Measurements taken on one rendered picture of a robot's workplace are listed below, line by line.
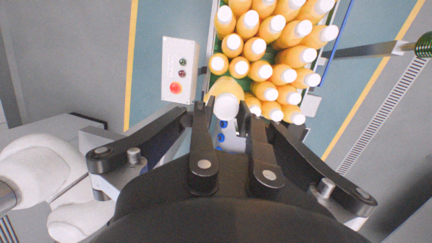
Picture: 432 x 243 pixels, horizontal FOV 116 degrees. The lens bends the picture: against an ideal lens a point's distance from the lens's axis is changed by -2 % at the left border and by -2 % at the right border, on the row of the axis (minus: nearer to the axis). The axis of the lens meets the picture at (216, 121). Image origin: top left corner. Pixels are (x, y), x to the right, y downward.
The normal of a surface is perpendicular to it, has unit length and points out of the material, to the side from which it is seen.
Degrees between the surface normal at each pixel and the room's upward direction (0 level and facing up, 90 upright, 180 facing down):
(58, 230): 7
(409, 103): 0
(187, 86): 0
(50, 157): 95
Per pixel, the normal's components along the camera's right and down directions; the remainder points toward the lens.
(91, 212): 0.83, -0.29
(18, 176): 0.59, -0.33
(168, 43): -0.07, 0.35
